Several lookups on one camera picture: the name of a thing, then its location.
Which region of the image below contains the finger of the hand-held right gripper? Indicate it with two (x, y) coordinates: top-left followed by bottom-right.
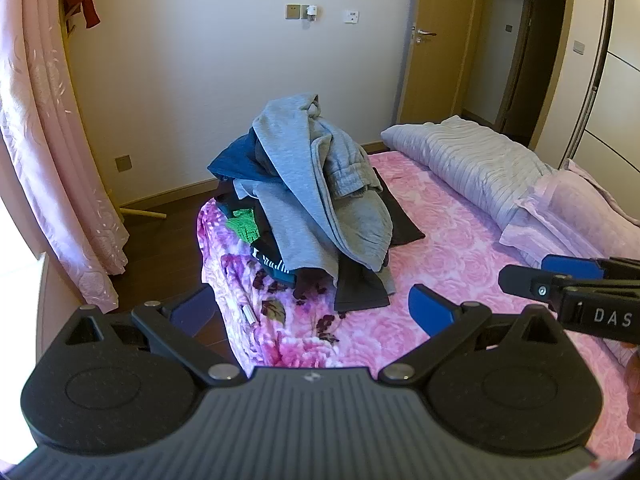
(498, 264), (581, 307)
(541, 254), (640, 281)

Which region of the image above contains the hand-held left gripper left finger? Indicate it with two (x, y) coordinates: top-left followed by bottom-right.
(65, 285), (247, 387)

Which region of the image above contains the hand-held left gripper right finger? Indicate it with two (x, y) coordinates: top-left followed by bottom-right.
(377, 284), (567, 387)

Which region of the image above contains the person's right forearm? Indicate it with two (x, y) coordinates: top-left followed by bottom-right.
(625, 357), (640, 433)

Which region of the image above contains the pink pillow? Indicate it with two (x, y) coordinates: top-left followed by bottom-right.
(500, 159), (640, 273)

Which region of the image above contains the pink floral bed blanket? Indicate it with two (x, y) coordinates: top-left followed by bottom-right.
(196, 150), (640, 461)

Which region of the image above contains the black printed garment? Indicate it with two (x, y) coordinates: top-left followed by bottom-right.
(249, 237), (297, 286)

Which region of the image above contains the green cloth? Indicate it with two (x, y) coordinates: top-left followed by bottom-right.
(225, 208), (262, 242)

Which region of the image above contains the wooden stick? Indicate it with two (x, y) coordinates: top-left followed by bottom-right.
(119, 204), (168, 220)

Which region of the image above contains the light grey quilt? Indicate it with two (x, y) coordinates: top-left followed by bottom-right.
(380, 115), (557, 233)

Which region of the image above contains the dark blue garment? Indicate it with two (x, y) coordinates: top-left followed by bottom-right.
(207, 132), (281, 182)

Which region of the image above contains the cream wardrobe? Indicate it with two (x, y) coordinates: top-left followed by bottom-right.
(532, 0), (640, 181)

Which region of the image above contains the pink curtain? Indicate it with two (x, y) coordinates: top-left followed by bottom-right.
(0, 0), (130, 311)

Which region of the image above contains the wooden door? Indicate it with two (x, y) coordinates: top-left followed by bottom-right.
(399, 0), (496, 126)

